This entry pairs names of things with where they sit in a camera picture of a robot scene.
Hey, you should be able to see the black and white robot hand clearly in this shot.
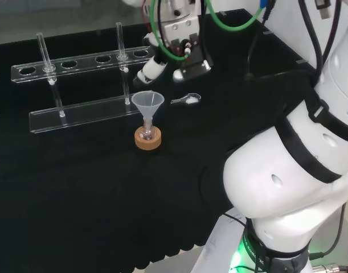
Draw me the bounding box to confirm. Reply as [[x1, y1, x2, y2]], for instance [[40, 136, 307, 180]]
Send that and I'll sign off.
[[133, 14, 213, 88]]

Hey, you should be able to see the translucent plastic funnel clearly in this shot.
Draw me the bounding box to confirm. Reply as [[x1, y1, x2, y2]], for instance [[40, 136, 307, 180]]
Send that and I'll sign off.
[[130, 90, 165, 125]]

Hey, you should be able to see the clear acrylic funnel stand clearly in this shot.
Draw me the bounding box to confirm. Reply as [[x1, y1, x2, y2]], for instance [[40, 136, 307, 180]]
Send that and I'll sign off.
[[10, 22, 158, 135]]

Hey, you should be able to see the small round-bottom glass flask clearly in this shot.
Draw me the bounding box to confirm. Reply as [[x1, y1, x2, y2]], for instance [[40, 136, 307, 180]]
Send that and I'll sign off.
[[139, 117, 157, 141]]

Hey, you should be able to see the black bench cloth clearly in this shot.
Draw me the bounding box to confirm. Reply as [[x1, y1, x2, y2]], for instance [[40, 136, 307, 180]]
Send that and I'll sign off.
[[0, 8, 317, 271]]

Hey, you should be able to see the green cable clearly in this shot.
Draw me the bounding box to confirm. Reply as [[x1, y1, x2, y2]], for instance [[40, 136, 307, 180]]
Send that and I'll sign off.
[[150, 0, 270, 62]]

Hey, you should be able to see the cork ring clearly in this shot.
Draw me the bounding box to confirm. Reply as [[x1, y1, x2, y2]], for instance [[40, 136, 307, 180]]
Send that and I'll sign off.
[[134, 126, 163, 151]]

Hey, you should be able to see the black cable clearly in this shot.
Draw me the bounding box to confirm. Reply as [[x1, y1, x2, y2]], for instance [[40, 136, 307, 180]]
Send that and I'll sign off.
[[308, 169, 348, 260]]

